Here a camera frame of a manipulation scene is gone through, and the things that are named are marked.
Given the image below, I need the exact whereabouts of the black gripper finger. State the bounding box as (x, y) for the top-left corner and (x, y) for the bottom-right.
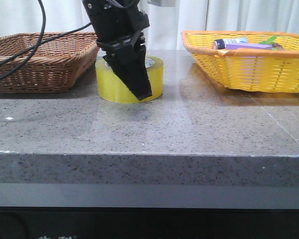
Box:
(104, 42), (152, 101)
(137, 32), (146, 72)

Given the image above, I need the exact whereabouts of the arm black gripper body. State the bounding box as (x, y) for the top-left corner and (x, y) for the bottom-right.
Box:
(82, 0), (150, 54)

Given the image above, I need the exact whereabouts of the yellow packing tape roll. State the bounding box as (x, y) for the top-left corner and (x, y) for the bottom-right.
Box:
(95, 56), (163, 104)

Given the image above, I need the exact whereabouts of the brown wicker basket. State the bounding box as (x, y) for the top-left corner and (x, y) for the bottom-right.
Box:
(0, 31), (99, 93)

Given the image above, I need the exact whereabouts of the small jar with black lid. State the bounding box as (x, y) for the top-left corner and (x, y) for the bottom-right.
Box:
(212, 37), (248, 50)

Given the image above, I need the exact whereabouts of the purple foam block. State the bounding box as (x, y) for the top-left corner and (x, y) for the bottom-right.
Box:
(225, 42), (273, 50)

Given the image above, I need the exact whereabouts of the yellow woven basket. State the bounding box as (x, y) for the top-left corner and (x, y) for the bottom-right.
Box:
(182, 30), (299, 93)

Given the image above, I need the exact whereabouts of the white curtain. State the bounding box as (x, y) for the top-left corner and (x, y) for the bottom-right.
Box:
(0, 0), (299, 50)

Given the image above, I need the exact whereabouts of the orange toy carrot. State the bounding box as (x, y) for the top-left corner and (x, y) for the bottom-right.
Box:
(259, 35), (278, 45)

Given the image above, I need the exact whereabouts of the black cable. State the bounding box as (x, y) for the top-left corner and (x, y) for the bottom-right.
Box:
(0, 0), (93, 84)

